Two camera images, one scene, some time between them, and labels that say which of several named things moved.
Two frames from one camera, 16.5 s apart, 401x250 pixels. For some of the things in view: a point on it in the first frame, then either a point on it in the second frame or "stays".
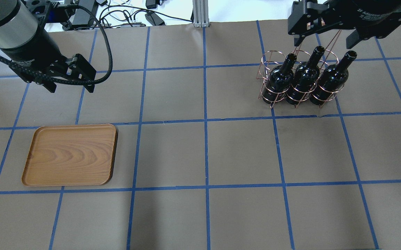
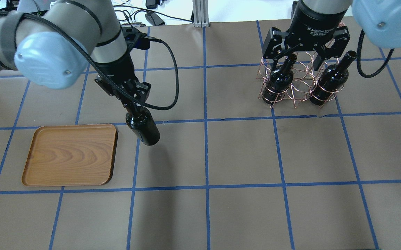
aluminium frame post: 200,15 stays
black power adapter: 154,19 stays
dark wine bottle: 306,75 → 139,119
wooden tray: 71,155 stays
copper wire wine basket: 298,78 stays
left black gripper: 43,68 → 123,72
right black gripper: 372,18 → 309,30
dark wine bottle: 333,78 stays
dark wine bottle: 280,81 stays
